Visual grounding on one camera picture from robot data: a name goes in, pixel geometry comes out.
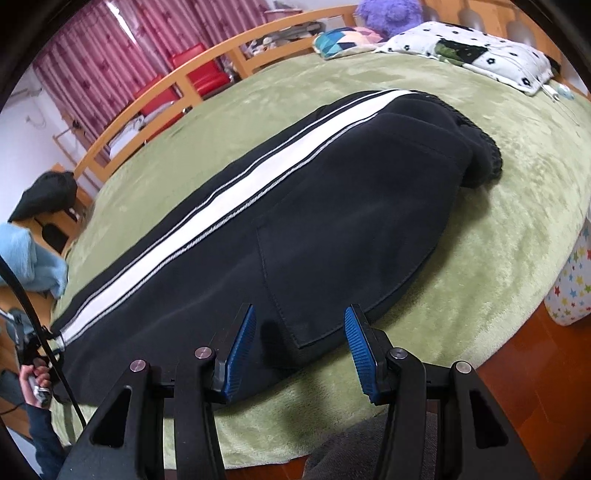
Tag light blue fluffy cloth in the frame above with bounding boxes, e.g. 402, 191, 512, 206
0, 223, 70, 298

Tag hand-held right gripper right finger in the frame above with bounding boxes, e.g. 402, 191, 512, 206
344, 304, 541, 480

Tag red chair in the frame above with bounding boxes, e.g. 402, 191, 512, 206
172, 43, 232, 100
133, 85, 185, 121

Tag purple plush toy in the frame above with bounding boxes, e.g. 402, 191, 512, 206
358, 0, 423, 40

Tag white flower print pillow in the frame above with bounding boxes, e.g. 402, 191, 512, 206
374, 21, 555, 97

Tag wooden bed frame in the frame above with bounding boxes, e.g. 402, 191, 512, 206
14, 0, 559, 259

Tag star print bag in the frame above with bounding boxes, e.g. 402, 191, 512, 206
544, 235, 591, 328

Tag colourful geometric pillow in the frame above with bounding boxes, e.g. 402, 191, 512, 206
313, 25, 393, 61

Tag red patterned curtain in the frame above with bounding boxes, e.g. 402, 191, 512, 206
32, 0, 273, 139

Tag person's left hand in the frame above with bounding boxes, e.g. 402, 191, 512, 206
18, 360, 52, 408

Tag person's left forearm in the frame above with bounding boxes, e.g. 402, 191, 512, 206
25, 401, 69, 480

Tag black pants with white stripe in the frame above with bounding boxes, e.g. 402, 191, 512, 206
50, 90, 503, 407

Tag black cloth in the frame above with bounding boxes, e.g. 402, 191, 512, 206
8, 171, 78, 222

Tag green fluffy blanket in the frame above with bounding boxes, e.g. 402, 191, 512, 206
48, 51, 591, 472

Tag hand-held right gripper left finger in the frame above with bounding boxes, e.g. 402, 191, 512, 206
55, 303, 257, 480

